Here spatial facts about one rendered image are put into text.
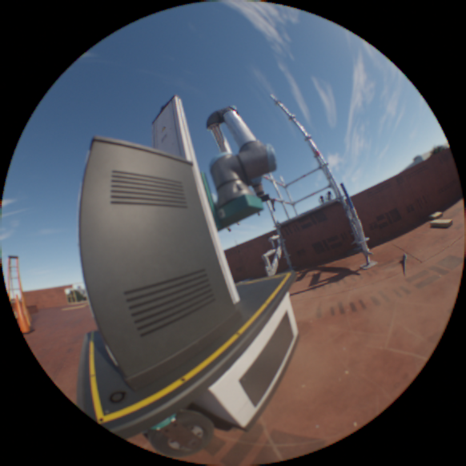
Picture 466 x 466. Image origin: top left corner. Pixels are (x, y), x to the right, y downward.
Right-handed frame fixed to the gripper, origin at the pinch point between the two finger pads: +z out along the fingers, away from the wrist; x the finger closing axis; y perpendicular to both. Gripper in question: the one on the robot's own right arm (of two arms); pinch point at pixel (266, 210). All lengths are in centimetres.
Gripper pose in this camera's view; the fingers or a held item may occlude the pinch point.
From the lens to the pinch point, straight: 123.4
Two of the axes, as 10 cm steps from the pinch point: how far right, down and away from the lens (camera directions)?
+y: -3.0, 3.9, -8.7
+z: 3.7, 8.9, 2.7
